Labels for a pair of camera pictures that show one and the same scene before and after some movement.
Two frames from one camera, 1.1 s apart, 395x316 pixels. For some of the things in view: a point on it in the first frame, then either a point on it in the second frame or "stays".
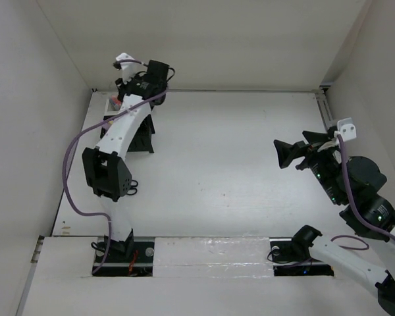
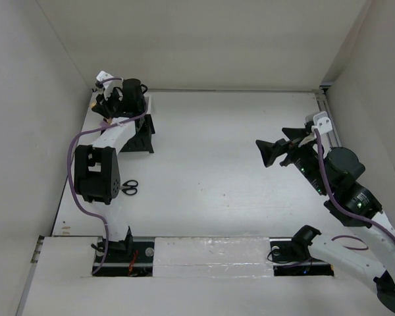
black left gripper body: (124, 85) → (113, 102)
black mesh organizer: (142, 141) stays
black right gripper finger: (286, 152) → (269, 151)
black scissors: (133, 189) stays
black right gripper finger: (313, 137) → (297, 133)
